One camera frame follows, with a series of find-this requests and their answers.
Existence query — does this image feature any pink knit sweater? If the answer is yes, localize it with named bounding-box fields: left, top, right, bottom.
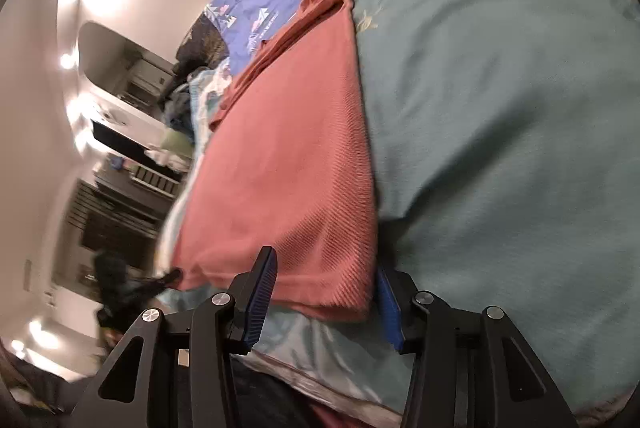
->
left=170, top=0, right=381, bottom=324

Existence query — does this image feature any green pillow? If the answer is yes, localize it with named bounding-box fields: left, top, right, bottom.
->
left=160, top=130, right=196, bottom=159

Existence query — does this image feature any pile of dark clothes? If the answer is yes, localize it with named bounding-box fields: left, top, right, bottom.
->
left=162, top=65, right=211, bottom=131

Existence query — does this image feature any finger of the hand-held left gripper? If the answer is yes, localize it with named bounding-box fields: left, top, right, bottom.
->
left=142, top=268, right=183, bottom=301

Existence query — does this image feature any dark brown printed blanket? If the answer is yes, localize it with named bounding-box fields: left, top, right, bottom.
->
left=175, top=20, right=231, bottom=73

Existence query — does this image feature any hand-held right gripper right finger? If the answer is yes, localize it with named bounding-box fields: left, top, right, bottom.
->
left=376, top=265, right=576, bottom=428

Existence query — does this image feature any light patchwork quilt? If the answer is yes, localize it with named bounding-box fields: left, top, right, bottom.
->
left=157, top=58, right=236, bottom=259

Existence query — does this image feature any white shelf rack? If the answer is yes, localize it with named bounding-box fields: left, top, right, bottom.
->
left=130, top=165, right=183, bottom=199

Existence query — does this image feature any teal printed blanket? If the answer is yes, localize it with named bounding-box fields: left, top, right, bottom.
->
left=165, top=0, right=640, bottom=426

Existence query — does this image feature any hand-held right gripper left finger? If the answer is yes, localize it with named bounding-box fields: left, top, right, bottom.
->
left=70, top=246, right=278, bottom=428

